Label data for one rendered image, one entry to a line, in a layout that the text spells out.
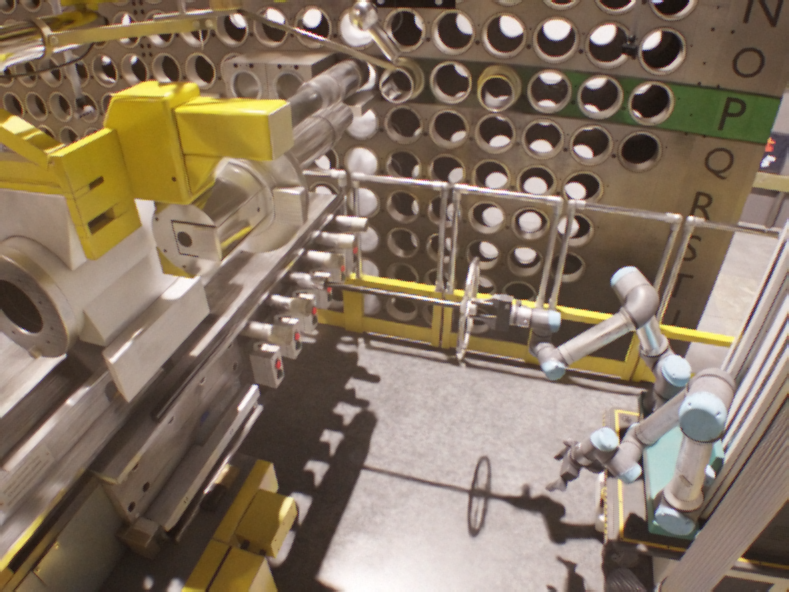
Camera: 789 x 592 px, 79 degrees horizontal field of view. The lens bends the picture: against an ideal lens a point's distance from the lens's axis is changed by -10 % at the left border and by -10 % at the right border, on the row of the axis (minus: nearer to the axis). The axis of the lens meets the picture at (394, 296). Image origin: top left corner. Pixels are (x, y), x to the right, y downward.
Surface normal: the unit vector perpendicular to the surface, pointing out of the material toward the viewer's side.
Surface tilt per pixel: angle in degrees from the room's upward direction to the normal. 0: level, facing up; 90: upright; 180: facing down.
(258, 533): 0
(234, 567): 0
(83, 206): 90
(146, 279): 68
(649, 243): 90
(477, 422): 0
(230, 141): 90
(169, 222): 90
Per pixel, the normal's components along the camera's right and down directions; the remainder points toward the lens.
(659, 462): 0.00, -0.81
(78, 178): 0.96, 0.16
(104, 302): 0.89, -0.16
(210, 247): -0.28, 0.56
